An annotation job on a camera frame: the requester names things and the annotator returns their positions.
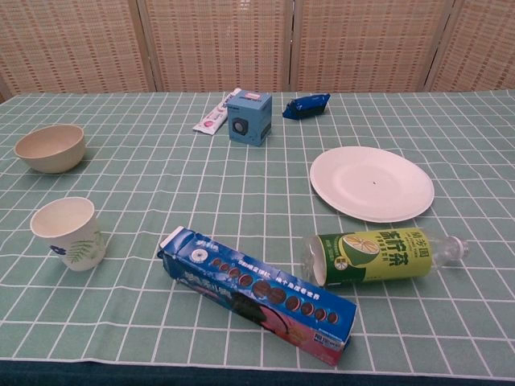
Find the small blue cube box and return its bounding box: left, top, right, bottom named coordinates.
left=225, top=88, right=274, bottom=148

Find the paper cup with leaf print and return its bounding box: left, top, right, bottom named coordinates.
left=30, top=196, right=106, bottom=273

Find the green label tea bottle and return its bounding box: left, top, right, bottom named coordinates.
left=302, top=228, right=470, bottom=288

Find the beige bowl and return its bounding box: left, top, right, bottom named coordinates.
left=14, top=123, right=87, bottom=175

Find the bamboo folding screen panel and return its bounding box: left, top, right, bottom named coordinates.
left=136, top=0, right=297, bottom=94
left=287, top=0, right=458, bottom=94
left=0, top=0, right=156, bottom=101
left=424, top=0, right=515, bottom=94

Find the green checked tablecloth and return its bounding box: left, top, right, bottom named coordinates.
left=0, top=91, right=515, bottom=386

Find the blue snack packet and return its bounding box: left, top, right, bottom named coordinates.
left=282, top=92, right=332, bottom=121

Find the white round plate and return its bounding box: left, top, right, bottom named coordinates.
left=309, top=146, right=435, bottom=224

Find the blue cookie box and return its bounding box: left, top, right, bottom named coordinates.
left=156, top=225, right=358, bottom=368

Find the white toothpaste tube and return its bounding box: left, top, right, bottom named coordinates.
left=192, top=88, right=242, bottom=137

